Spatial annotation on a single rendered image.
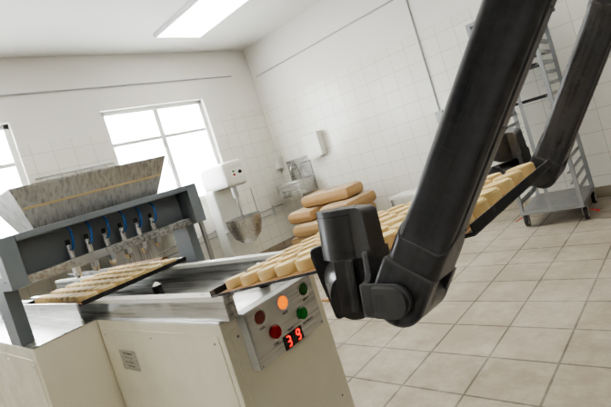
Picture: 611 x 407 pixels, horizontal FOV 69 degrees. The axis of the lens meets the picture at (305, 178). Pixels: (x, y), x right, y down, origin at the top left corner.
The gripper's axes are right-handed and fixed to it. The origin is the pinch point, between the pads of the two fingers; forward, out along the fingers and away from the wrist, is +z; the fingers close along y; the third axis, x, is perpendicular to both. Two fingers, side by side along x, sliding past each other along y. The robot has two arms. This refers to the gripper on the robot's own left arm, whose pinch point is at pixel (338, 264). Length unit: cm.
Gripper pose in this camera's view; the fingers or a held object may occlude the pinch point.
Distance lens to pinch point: 70.9
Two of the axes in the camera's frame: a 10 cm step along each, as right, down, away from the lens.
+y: 3.7, 9.3, -0.1
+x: 9.3, -3.7, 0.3
